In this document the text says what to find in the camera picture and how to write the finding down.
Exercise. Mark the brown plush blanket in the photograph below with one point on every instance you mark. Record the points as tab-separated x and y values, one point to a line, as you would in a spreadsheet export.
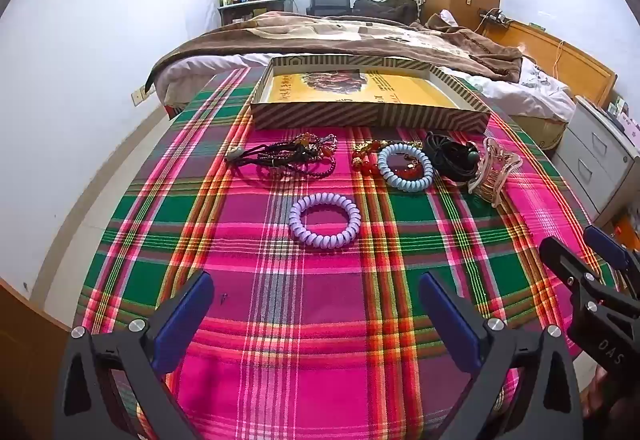
300	33

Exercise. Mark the dark cloth pile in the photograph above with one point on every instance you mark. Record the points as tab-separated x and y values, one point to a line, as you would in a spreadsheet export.
385	10

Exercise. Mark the clear hair claw clip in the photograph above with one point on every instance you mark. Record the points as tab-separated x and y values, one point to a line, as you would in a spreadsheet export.
492	180

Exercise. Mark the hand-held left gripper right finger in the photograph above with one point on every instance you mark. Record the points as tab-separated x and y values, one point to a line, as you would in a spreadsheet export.
450	320

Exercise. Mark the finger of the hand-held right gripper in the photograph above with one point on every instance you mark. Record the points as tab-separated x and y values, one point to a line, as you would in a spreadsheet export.
565	262
605	242

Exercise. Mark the small desk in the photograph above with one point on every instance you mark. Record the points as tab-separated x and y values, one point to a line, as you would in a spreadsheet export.
250	10

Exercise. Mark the striped cardboard box yellow inside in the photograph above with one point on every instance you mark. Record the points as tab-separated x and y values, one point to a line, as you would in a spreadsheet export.
400	93

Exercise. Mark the grey drawer cabinet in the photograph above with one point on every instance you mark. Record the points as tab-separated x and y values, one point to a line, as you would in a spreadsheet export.
595	155

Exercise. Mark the pink green plaid cloth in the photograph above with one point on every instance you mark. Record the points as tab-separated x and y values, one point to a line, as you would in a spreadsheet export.
325	320

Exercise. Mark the power strip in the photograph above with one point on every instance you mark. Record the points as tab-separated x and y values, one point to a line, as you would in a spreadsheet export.
492	17

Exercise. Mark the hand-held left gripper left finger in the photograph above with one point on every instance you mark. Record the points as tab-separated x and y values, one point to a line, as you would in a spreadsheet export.
182	320

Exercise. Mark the wall outlet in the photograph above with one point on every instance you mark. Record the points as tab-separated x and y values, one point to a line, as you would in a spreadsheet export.
140	96

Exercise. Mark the yellow mattress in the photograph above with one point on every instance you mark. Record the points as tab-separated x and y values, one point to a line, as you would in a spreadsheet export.
540	133

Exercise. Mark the wooden furniture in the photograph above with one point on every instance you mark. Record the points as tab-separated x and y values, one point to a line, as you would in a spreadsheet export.
25	370

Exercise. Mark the wooden bed headboard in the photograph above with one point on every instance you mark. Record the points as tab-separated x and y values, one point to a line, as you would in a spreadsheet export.
565	50

